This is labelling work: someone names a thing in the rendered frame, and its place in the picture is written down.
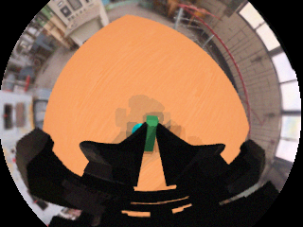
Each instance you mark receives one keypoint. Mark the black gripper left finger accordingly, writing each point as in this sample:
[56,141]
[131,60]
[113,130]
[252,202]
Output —
[128,153]

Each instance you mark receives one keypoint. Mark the green rectangular post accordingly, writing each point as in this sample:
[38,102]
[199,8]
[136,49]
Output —
[153,122]

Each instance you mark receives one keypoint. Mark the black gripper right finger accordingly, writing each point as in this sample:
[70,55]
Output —
[177,156]

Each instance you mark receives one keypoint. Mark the cyan circle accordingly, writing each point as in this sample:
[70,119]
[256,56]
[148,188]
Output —
[136,127]

